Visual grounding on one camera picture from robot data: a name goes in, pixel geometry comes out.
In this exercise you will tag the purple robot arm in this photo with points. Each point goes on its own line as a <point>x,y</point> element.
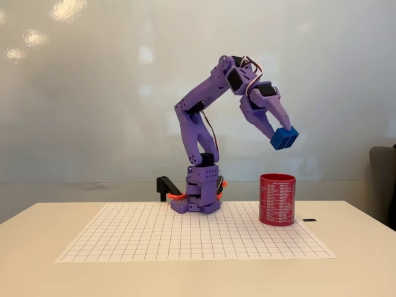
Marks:
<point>198,130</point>

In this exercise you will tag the dark grey chair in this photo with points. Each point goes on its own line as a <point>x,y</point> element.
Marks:
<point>382,185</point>

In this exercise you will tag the red cup white print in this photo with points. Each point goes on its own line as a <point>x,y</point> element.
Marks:
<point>277,201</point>

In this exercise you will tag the white grid paper sheet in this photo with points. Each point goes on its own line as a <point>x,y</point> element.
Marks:
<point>139,235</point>

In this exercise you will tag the black and orange table clamp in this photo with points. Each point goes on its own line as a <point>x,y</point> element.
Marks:
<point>164,185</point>
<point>223,184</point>

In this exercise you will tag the purple gripper black servo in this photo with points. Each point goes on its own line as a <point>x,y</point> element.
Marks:
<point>260,103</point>

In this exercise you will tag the blue toy brick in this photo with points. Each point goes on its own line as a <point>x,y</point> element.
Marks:
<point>284,139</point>

